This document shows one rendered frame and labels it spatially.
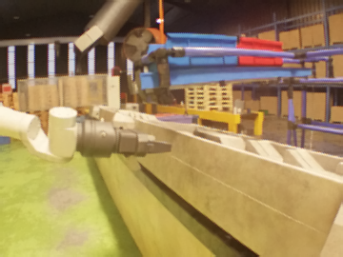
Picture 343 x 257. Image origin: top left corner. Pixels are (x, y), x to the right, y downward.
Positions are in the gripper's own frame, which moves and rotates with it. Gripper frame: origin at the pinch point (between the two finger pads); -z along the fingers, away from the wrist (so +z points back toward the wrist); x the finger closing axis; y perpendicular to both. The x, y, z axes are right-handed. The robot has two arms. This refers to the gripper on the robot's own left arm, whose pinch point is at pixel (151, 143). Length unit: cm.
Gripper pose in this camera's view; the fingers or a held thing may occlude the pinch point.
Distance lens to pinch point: 56.2
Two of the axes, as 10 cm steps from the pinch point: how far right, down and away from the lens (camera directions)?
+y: -1.3, 9.9, 0.8
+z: -8.9, -0.7, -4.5
